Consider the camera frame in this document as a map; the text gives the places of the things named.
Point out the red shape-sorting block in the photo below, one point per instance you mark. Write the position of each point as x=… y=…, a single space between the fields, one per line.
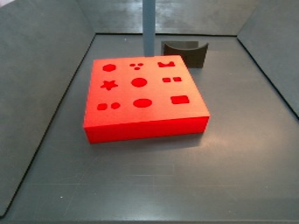
x=143 y=97

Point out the dark curved holder block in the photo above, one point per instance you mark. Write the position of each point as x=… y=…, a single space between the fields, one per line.
x=190 y=50

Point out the grey vertical post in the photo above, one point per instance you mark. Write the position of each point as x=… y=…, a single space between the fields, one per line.
x=148 y=27

